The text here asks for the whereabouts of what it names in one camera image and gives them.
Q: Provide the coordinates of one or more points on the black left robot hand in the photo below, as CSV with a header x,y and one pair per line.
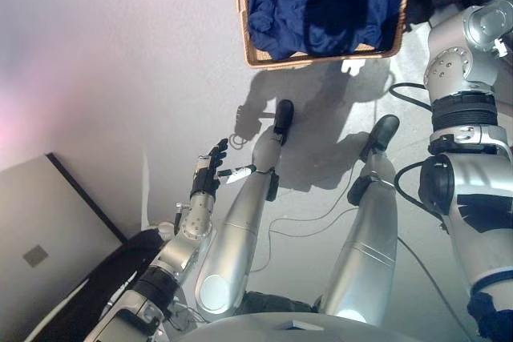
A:
x,y
206,175

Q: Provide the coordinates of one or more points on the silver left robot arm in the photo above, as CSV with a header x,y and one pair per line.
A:
x,y
184,246

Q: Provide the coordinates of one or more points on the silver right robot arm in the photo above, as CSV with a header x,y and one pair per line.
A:
x,y
469,198

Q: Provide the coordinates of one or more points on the woven wicker laundry basket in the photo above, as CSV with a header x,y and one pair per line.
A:
x,y
320,61

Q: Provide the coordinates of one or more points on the silver left robot leg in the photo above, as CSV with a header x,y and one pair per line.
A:
x,y
236,238

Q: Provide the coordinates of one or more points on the silver robot leg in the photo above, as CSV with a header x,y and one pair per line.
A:
x,y
236,238
368,238

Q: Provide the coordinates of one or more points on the black left robot foot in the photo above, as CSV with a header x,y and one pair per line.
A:
x,y
283,115

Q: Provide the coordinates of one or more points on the black robot foot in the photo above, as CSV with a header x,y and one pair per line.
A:
x,y
382,129
283,115

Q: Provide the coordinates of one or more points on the grey flat panel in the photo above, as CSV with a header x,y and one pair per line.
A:
x,y
48,230

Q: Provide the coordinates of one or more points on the grey robot torso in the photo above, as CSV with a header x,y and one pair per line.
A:
x,y
280,332

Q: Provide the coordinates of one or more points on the silver right robot leg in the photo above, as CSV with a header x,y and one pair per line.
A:
x,y
368,238

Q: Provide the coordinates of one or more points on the black right robot foot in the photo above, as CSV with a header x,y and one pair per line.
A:
x,y
382,129

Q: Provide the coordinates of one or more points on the blue garment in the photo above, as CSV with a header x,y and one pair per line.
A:
x,y
280,5

